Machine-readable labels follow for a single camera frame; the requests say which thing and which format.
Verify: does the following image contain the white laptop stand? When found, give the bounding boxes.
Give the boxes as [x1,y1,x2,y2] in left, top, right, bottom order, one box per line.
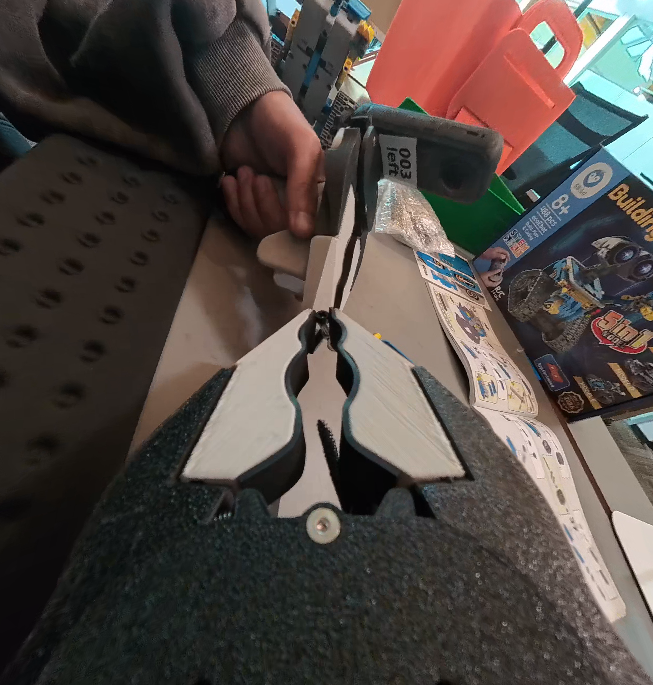
[610,512,653,624]

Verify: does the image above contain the instruction booklet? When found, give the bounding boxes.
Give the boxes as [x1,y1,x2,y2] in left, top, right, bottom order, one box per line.
[426,280,627,624]

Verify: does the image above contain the white paper sheet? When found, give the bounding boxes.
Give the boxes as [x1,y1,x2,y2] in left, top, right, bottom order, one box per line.
[414,250,489,309]

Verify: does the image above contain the grey desk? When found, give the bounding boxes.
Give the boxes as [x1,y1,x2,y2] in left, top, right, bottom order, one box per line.
[127,215,653,685]

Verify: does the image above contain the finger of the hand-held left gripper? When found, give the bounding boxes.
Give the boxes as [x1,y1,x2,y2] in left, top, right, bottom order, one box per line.
[334,233,368,312]
[304,204,360,314]

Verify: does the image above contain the black perforated panel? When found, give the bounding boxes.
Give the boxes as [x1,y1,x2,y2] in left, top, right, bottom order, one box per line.
[0,133,210,509]

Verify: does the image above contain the toy set box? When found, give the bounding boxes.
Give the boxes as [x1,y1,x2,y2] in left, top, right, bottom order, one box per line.
[474,148,653,424]

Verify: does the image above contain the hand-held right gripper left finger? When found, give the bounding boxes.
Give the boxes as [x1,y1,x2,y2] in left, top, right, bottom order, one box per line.
[180,309,313,503]

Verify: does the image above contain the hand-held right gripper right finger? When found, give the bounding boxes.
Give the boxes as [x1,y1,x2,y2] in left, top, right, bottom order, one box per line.
[330,308,467,507]

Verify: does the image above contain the blue grey brick assembly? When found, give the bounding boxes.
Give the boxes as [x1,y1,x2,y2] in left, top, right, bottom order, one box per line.
[373,332,414,367]

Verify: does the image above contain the clear bag of grey parts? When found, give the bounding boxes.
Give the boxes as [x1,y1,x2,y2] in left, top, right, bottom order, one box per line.
[374,180,455,257]

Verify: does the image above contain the dark office chair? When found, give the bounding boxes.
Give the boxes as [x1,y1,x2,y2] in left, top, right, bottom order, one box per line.
[503,81,649,204]

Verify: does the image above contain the green storage bin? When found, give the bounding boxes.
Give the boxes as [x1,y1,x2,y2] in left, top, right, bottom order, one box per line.
[399,97,525,255]

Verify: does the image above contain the person's left hand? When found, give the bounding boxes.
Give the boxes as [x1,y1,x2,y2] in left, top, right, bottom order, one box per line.
[219,88,326,240]

